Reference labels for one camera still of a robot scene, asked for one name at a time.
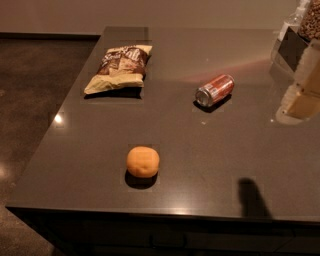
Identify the brown chip bag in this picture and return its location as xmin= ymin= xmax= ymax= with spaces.
xmin=84 ymin=45 xmax=152 ymax=95

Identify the red soda can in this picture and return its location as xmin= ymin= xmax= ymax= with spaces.
xmin=195 ymin=74 xmax=235 ymax=107

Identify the orange fruit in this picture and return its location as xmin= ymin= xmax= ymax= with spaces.
xmin=126 ymin=146 xmax=160 ymax=178

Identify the jar of nuts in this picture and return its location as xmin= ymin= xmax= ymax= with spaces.
xmin=298 ymin=0 xmax=320 ymax=41

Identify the black box on counter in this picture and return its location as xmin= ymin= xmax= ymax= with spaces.
xmin=278 ymin=27 xmax=309 ymax=71

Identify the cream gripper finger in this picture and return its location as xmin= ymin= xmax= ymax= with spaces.
xmin=275 ymin=39 xmax=320 ymax=125

